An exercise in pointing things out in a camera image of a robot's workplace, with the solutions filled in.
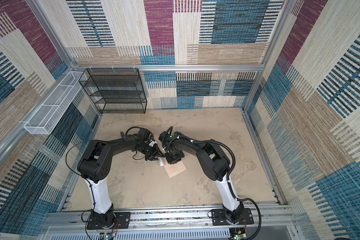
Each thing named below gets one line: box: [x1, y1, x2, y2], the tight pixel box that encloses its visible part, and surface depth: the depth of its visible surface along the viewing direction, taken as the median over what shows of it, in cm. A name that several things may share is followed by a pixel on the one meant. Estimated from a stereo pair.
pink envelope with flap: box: [163, 160, 187, 178], surface depth 91 cm
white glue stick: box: [158, 157, 164, 167], surface depth 91 cm
